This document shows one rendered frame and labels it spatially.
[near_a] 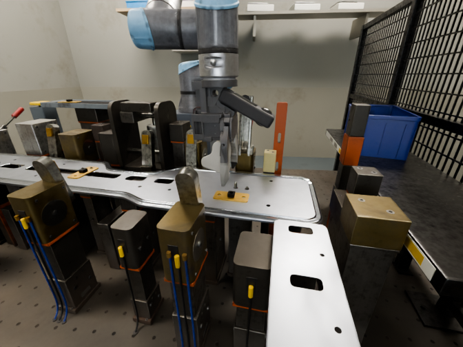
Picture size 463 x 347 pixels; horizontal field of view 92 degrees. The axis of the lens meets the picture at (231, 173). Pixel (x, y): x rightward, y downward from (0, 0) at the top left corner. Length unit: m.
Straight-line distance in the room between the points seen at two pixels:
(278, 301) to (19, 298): 0.75
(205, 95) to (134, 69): 3.68
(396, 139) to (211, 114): 0.58
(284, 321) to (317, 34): 3.68
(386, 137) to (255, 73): 3.01
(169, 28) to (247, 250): 0.46
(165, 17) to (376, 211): 0.54
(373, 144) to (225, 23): 0.58
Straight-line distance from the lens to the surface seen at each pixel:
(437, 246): 0.48
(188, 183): 0.40
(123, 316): 0.74
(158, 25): 0.56
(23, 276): 1.00
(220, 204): 0.51
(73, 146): 0.97
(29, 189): 0.65
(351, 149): 0.70
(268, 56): 3.69
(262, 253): 0.42
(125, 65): 4.18
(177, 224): 0.39
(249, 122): 0.67
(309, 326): 0.33
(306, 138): 3.89
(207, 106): 0.47
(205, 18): 0.45
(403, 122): 0.83
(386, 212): 0.46
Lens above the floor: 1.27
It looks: 24 degrees down
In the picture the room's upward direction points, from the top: straight up
